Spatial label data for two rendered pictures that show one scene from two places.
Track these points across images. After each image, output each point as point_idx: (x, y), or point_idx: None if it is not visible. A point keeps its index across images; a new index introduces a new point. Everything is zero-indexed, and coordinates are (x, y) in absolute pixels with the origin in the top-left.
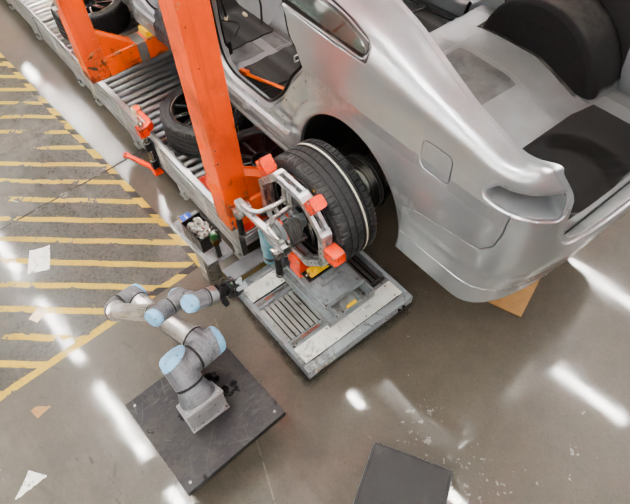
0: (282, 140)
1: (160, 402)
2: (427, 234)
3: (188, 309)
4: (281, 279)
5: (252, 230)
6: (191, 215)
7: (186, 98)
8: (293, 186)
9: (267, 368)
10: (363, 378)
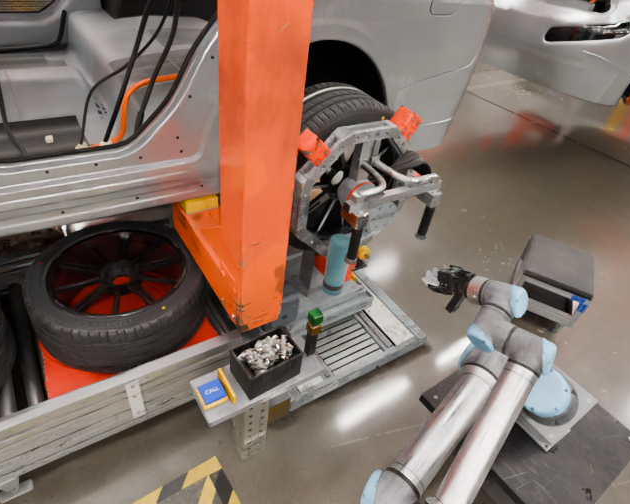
0: (184, 182)
1: (540, 479)
2: (422, 100)
3: (525, 304)
4: None
5: None
6: (210, 381)
7: (255, 71)
8: None
9: (411, 385)
10: (417, 302)
